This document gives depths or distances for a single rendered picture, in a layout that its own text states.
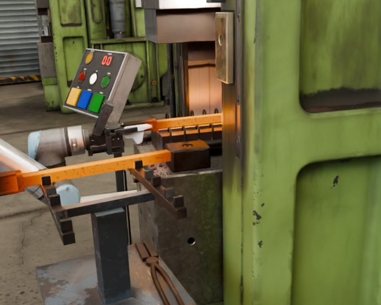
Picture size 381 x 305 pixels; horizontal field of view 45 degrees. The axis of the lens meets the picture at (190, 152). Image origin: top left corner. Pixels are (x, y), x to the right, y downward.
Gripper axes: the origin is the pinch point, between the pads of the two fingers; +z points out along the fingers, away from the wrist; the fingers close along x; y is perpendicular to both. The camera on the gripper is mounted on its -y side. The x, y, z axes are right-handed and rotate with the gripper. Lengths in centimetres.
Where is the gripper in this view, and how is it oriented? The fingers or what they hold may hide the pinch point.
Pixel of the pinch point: (147, 123)
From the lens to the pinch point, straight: 149.7
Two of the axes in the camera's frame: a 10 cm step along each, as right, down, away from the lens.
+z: 9.6, -1.5, 2.2
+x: 2.6, 2.9, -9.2
